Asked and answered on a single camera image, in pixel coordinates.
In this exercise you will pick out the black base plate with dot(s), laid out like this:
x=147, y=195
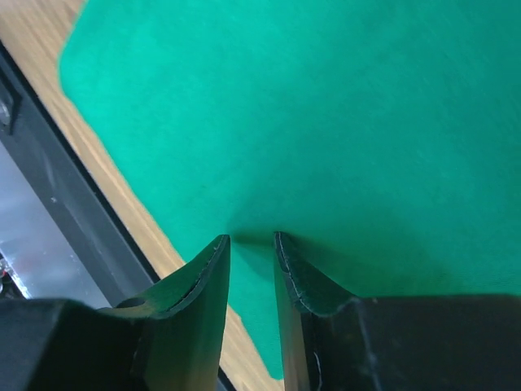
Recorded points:
x=60, y=238

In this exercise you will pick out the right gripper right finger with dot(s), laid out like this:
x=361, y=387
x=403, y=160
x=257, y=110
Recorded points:
x=334, y=340

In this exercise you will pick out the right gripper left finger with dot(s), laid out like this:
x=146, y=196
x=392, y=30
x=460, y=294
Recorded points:
x=168, y=337

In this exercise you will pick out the green t shirt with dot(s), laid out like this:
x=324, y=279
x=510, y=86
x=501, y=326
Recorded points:
x=383, y=135

